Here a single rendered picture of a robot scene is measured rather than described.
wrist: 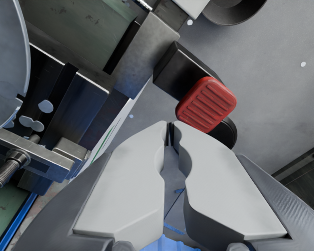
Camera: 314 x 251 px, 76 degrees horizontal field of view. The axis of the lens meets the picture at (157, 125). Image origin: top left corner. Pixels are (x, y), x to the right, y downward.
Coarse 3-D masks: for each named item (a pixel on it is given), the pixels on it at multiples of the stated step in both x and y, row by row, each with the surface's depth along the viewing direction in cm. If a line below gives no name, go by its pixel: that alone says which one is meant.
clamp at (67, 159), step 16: (0, 128) 30; (0, 144) 29; (16, 144) 30; (32, 144) 31; (64, 144) 34; (16, 160) 29; (32, 160) 31; (48, 160) 31; (64, 160) 33; (80, 160) 34; (0, 176) 27; (48, 176) 33; (64, 176) 33
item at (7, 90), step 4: (0, 84) 22; (4, 84) 22; (8, 84) 22; (12, 84) 22; (0, 88) 22; (4, 88) 22; (8, 88) 22; (12, 88) 22; (0, 92) 22; (4, 92) 22; (8, 92) 22; (12, 92) 22; (16, 92) 22; (4, 96) 22; (8, 96) 22; (12, 96) 22
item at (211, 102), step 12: (204, 84) 24; (216, 84) 24; (192, 96) 25; (204, 96) 25; (216, 96) 25; (228, 96) 25; (180, 108) 26; (192, 108) 25; (204, 108) 25; (216, 108) 25; (228, 108) 25; (180, 120) 26; (192, 120) 26; (204, 120) 26; (216, 120) 26; (204, 132) 28
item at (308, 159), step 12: (300, 156) 129; (312, 156) 126; (288, 168) 132; (300, 168) 131; (312, 168) 125; (288, 180) 133; (300, 180) 128; (312, 180) 122; (300, 192) 124; (312, 192) 119; (312, 204) 116
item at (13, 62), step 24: (0, 0) 17; (0, 24) 18; (24, 24) 18; (0, 48) 20; (24, 48) 20; (0, 72) 21; (24, 72) 21; (0, 96) 22; (24, 96) 22; (0, 120) 24
